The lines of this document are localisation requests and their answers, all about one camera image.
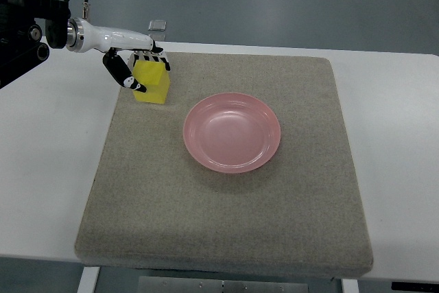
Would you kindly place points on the metal base plate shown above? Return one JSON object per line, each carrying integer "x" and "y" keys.
{"x": 170, "y": 284}

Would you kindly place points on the white right table leg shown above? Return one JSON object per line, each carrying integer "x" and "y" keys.
{"x": 350, "y": 286}

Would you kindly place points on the white table leg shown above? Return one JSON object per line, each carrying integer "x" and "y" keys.
{"x": 350, "y": 286}
{"x": 88, "y": 280}

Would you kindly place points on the lower floor socket plate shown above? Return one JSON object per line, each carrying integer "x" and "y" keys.
{"x": 157, "y": 36}

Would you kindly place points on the white left table leg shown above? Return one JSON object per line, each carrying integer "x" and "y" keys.
{"x": 88, "y": 280}

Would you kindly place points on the floor socket plate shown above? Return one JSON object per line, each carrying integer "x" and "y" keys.
{"x": 157, "y": 25}
{"x": 157, "y": 36}

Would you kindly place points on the upper floor socket plate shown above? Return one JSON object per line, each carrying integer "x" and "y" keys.
{"x": 157, "y": 25}

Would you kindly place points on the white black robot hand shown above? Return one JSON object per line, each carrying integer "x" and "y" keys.
{"x": 121, "y": 49}

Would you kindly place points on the yellow block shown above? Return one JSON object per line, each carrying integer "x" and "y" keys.
{"x": 155, "y": 78}

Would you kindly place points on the black label strip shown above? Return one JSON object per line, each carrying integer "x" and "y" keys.
{"x": 415, "y": 287}

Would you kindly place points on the pink plate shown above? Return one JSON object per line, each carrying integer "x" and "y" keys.
{"x": 231, "y": 133}

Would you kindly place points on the beige fabric mat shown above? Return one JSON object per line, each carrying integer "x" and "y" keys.
{"x": 152, "y": 205}

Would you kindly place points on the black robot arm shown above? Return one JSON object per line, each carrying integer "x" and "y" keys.
{"x": 29, "y": 29}

